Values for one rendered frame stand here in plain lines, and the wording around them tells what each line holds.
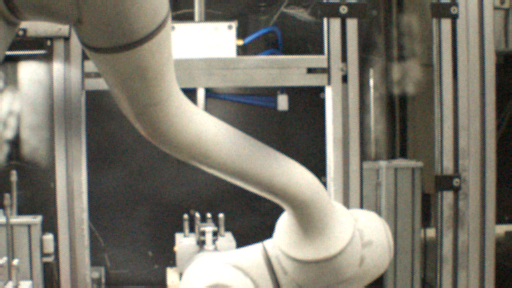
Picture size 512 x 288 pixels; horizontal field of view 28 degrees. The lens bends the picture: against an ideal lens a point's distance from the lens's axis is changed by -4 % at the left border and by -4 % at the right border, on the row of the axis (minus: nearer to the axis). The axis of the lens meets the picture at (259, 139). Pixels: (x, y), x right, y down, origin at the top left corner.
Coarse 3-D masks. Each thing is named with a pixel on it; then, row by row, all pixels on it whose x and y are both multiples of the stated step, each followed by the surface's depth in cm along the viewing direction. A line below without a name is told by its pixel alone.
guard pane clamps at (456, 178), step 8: (320, 8) 155; (328, 8) 155; (336, 8) 155; (344, 8) 155; (352, 8) 155; (360, 8) 155; (432, 8) 156; (440, 8) 156; (448, 8) 156; (456, 8) 156; (320, 16) 155; (328, 16) 155; (336, 16) 155; (344, 16) 155; (352, 16) 155; (360, 16) 155; (432, 16) 156; (440, 16) 156; (448, 16) 156; (456, 16) 156; (440, 176) 158; (448, 176) 158; (456, 176) 158; (440, 184) 158; (448, 184) 158; (456, 184) 158
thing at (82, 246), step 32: (352, 0) 155; (352, 32) 155; (352, 64) 156; (64, 96) 153; (352, 96) 156; (64, 128) 152; (352, 128) 156; (64, 160) 152; (352, 160) 156; (64, 192) 153; (352, 192) 157; (64, 224) 153; (64, 256) 153
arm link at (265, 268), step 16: (208, 256) 139; (224, 256) 134; (240, 256) 134; (256, 256) 134; (192, 272) 133; (208, 272) 130; (224, 272) 130; (240, 272) 131; (256, 272) 132; (272, 272) 132
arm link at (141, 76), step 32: (160, 32) 102; (96, 64) 104; (128, 64) 102; (160, 64) 105; (128, 96) 107; (160, 96) 108; (160, 128) 111; (192, 128) 113; (224, 128) 117; (192, 160) 116; (224, 160) 117; (256, 160) 119; (288, 160) 124; (256, 192) 123; (288, 192) 123; (320, 192) 126; (288, 224) 131; (320, 224) 128; (352, 224) 132; (384, 224) 136; (288, 256) 131; (320, 256) 129; (352, 256) 131; (384, 256) 134
